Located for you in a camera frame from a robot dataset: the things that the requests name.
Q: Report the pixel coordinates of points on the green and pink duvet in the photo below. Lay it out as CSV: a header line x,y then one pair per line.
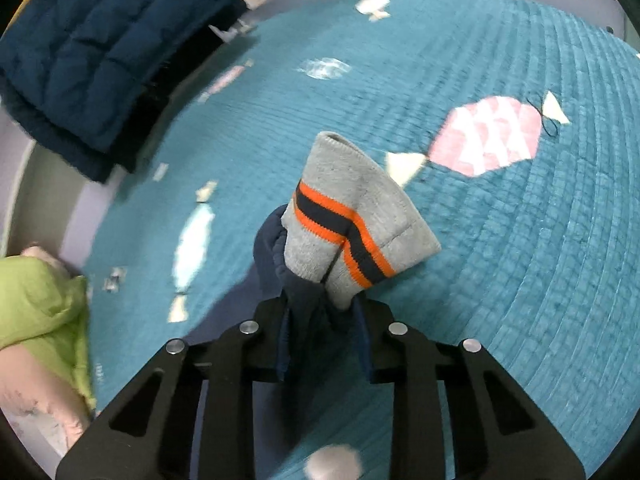
x,y
35,310

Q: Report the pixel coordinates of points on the navy puffer jacket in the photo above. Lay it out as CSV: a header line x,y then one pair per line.
x,y
100,50

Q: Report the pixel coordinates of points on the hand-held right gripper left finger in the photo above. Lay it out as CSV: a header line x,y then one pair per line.
x,y
281,355

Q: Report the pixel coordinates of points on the navy sweatshirt with grey cuffs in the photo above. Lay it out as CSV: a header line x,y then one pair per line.
x,y
345,195

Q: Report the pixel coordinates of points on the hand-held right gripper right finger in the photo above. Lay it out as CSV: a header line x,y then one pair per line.
x,y
364,350

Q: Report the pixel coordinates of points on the teal candy print blanket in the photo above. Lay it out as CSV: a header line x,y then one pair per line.
x,y
500,260

